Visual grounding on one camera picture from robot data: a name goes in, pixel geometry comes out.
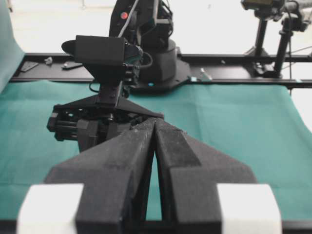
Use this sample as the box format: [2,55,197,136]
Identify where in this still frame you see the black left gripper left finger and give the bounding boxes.
[44,118,156,234]

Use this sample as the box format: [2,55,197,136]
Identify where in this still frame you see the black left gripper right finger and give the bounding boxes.
[155,119,257,234]

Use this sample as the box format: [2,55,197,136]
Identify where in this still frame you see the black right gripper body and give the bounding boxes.
[47,95,164,152]

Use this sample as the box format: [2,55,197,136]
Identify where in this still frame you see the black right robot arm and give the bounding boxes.
[47,0,190,151]

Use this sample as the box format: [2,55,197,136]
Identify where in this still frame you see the green table mat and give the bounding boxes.
[0,81,312,220]

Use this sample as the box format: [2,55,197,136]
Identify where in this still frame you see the green backdrop sheet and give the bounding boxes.
[0,0,25,92]

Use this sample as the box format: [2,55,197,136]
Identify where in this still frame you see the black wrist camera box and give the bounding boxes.
[75,35,125,66]

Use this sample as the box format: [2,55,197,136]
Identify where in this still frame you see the black aluminium rail frame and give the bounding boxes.
[10,53,312,93]

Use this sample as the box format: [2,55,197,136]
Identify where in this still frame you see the black camera tripod stand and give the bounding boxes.
[241,0,286,57]

